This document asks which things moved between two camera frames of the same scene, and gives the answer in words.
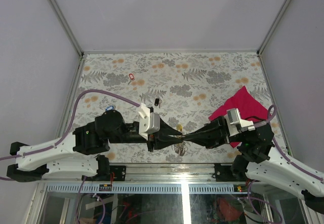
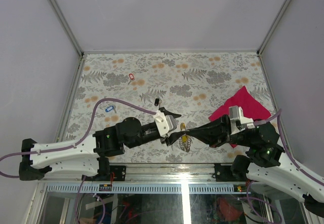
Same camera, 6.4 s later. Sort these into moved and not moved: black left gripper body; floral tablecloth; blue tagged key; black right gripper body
Moved: black left gripper body
Not moved: black right gripper body; blue tagged key; floral tablecloth
